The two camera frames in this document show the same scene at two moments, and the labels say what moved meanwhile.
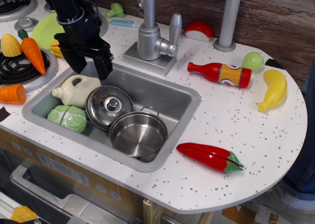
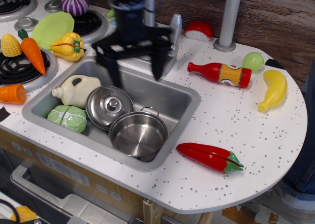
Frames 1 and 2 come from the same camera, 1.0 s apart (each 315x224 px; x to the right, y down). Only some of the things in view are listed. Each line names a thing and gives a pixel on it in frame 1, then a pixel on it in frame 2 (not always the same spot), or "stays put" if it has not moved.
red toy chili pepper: (215, 159) stays put
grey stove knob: (26, 23) stays put
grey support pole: (231, 11) stays put
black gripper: (81, 34) -> (131, 41)
